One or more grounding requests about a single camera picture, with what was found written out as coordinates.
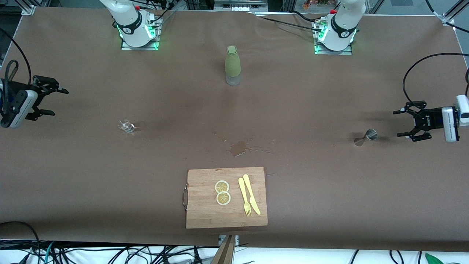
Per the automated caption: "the wooden strut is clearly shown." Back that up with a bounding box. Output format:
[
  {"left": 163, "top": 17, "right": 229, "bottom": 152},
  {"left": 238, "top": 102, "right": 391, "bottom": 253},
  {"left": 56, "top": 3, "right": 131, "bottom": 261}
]
[{"left": 211, "top": 235, "right": 236, "bottom": 264}]

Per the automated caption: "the black looped cable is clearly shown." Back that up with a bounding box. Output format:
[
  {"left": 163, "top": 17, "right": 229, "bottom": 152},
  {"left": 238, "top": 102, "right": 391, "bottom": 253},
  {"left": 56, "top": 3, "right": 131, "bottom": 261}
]
[{"left": 0, "top": 221, "right": 41, "bottom": 264}]

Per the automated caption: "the grey metal rack device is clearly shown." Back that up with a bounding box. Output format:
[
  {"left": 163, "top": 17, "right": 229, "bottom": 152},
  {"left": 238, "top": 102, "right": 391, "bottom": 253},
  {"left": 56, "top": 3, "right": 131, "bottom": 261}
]
[{"left": 214, "top": 0, "right": 269, "bottom": 12}]

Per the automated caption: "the steel double jigger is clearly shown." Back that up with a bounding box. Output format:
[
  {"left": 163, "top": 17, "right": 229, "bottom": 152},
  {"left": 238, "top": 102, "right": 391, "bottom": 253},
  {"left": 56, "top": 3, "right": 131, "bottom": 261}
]
[{"left": 354, "top": 129, "right": 378, "bottom": 147}]

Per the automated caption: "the brown paper table cover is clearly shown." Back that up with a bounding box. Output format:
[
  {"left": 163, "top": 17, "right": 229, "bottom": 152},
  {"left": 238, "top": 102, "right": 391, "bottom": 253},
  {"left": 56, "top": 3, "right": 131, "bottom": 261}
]
[{"left": 0, "top": 7, "right": 469, "bottom": 253}]

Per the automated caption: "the teal cable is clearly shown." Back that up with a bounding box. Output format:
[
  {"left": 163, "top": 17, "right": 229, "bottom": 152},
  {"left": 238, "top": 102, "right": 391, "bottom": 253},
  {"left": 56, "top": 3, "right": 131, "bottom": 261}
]
[{"left": 35, "top": 241, "right": 55, "bottom": 264}]

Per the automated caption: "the yellow plastic fork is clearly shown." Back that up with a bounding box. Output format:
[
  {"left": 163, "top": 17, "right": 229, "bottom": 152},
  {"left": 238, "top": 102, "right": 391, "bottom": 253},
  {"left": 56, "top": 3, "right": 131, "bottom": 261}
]
[{"left": 238, "top": 177, "right": 252, "bottom": 217}]

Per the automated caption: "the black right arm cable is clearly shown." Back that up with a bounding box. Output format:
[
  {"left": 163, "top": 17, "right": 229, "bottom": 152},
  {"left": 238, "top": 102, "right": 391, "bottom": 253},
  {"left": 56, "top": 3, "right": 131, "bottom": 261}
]
[{"left": 0, "top": 27, "right": 32, "bottom": 114}]

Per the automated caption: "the yellow plastic knife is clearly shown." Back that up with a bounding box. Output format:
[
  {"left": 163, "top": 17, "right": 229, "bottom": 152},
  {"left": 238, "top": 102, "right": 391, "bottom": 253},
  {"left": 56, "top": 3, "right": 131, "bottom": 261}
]
[{"left": 243, "top": 174, "right": 261, "bottom": 216}]

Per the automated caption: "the green sleeved glass shaker bottle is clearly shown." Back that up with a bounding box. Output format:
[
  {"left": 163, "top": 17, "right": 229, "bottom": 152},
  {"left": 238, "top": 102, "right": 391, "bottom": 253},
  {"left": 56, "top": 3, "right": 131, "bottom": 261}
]
[{"left": 225, "top": 45, "right": 241, "bottom": 86}]

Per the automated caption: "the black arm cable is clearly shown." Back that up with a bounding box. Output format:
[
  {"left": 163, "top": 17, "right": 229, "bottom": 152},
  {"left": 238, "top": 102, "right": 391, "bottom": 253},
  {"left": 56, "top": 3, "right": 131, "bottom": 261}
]
[
  {"left": 403, "top": 53, "right": 469, "bottom": 107},
  {"left": 0, "top": 27, "right": 32, "bottom": 114}
]

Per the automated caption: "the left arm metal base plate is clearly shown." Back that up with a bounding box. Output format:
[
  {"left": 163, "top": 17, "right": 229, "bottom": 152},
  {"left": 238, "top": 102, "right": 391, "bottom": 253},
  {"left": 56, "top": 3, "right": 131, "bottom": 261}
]
[{"left": 314, "top": 18, "right": 353, "bottom": 55}]

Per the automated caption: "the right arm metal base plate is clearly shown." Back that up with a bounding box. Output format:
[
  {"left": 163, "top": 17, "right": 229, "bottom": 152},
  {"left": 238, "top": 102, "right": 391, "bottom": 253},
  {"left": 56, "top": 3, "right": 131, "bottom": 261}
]
[{"left": 121, "top": 15, "right": 160, "bottom": 51}]

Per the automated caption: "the aluminium frame profile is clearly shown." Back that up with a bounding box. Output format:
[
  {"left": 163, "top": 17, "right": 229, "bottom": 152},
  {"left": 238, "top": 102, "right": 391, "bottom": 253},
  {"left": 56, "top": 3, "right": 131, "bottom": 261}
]
[
  {"left": 442, "top": 0, "right": 469, "bottom": 26},
  {"left": 20, "top": 0, "right": 50, "bottom": 15}
]

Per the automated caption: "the wooden cutting board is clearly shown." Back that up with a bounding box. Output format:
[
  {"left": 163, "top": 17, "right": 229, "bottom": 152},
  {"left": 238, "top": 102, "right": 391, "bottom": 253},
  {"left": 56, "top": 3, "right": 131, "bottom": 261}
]
[{"left": 182, "top": 167, "right": 268, "bottom": 229}]

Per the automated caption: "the black cable on table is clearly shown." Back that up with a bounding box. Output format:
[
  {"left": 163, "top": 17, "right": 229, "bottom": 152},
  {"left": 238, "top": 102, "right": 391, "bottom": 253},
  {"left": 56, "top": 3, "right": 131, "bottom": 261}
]
[{"left": 253, "top": 11, "right": 323, "bottom": 33}]

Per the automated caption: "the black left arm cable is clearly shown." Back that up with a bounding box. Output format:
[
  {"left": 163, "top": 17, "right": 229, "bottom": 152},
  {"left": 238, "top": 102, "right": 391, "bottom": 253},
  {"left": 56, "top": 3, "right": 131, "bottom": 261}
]
[{"left": 403, "top": 53, "right": 469, "bottom": 107}]

